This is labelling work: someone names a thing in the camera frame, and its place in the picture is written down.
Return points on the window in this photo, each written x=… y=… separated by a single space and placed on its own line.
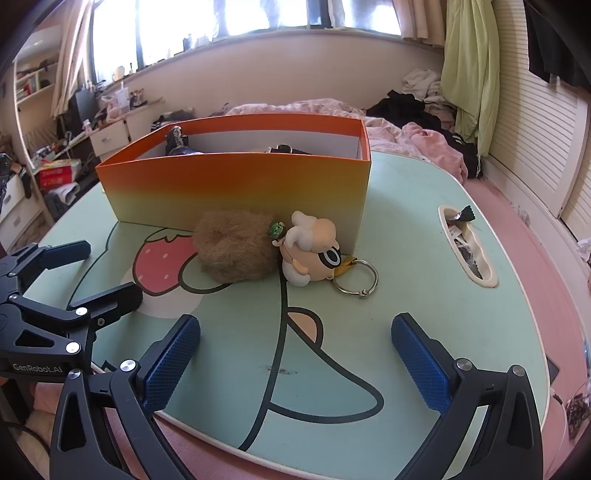
x=184 y=27

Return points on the white louvered closet doors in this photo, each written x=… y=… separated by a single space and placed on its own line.
x=526 y=138

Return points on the white wall shelf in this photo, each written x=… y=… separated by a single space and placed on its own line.
x=34 y=69

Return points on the white clothes pile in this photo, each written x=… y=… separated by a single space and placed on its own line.
x=420 y=85

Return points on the small black object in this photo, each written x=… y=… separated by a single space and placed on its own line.
x=288 y=149

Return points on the white drawer cabinet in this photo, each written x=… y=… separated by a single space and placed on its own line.
x=16 y=212

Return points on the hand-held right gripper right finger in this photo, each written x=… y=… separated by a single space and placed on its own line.
x=420 y=364

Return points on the black monitor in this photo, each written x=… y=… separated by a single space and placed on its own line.
x=83 y=108

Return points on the black striped garment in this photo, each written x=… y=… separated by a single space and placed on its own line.
x=468 y=154

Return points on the black hanging garment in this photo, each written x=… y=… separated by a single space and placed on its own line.
x=554 y=46

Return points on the white desk drawer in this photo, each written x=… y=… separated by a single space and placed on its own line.
x=110 y=137

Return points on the pink floral quilt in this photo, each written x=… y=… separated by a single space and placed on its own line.
x=323 y=107

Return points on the pink bag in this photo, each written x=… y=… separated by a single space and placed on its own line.
x=111 y=108

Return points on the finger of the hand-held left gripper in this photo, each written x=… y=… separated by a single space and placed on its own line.
x=115 y=300
x=69 y=251

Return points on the pink garment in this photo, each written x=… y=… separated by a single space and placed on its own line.
x=434 y=147

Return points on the orange cardboard box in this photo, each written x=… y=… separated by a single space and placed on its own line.
x=254 y=189

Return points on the black foil wrapper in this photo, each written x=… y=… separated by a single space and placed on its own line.
x=463 y=213

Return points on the plastic cup with straw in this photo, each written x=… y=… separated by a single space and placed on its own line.
x=122 y=99

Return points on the green cartoon desktop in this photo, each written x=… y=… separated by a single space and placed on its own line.
x=392 y=277

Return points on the crumpled small wrappers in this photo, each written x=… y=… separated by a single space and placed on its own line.
x=466 y=254

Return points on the brown fluffy scrunchie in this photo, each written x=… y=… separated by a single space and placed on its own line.
x=231 y=249

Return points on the dark phone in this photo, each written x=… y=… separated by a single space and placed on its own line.
x=553 y=369

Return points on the red and white tissue pack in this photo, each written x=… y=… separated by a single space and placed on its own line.
x=57 y=173

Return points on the beige curtain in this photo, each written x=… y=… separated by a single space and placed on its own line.
x=422 y=21
x=69 y=55

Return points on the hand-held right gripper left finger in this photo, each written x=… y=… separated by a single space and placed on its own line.
x=171 y=364

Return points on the light green hanging cloth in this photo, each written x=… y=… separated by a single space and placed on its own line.
x=471 y=64

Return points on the black clothes pile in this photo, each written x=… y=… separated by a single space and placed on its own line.
x=401 y=108

